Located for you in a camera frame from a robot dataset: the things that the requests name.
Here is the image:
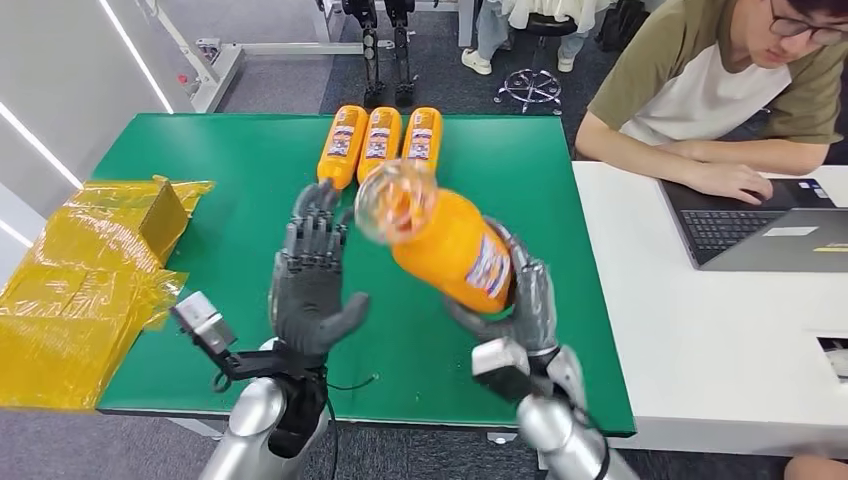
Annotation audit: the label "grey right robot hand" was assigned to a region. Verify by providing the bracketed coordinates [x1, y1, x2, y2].
[442, 217, 561, 356]

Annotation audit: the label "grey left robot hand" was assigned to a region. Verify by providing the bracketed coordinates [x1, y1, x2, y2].
[268, 180, 371, 359]

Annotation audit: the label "orange bottle with clear cap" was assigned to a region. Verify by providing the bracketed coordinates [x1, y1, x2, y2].
[401, 105, 444, 175]
[356, 105, 403, 185]
[316, 104, 370, 192]
[354, 158, 517, 316]

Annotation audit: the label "dark grey laptop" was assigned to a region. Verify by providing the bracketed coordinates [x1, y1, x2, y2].
[659, 177, 848, 273]

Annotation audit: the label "yellow film wrapped cardboard box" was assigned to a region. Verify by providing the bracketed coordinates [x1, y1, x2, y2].
[0, 174, 217, 412]

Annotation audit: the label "stool with chrome base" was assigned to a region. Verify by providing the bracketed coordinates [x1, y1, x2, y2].
[493, 13, 579, 116]

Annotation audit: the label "person's right hand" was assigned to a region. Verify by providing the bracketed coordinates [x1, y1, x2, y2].
[685, 162, 775, 205]

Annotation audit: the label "black humanoid robot leg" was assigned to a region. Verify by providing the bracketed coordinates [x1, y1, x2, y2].
[384, 0, 420, 109]
[341, 0, 386, 109]

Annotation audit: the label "seated background person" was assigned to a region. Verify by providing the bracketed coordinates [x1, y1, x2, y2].
[460, 0, 601, 76]

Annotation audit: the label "black backpack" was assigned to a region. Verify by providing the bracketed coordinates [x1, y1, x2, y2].
[596, 0, 647, 53]

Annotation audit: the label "person's knee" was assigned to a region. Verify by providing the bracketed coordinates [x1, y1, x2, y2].
[784, 453, 848, 480]

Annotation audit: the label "person's glasses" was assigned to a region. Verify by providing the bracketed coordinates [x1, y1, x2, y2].
[768, 0, 848, 46]

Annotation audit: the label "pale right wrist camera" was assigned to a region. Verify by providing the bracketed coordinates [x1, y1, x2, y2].
[470, 336, 551, 402]

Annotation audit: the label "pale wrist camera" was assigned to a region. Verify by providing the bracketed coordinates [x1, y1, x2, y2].
[470, 336, 551, 402]
[170, 291, 238, 356]

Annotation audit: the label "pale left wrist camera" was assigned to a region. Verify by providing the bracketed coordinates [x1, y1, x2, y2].
[170, 291, 238, 356]

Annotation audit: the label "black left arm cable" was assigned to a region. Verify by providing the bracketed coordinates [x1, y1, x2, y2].
[324, 374, 380, 480]

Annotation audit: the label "white metal gantry frame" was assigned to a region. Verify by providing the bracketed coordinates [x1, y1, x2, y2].
[142, 0, 399, 114]

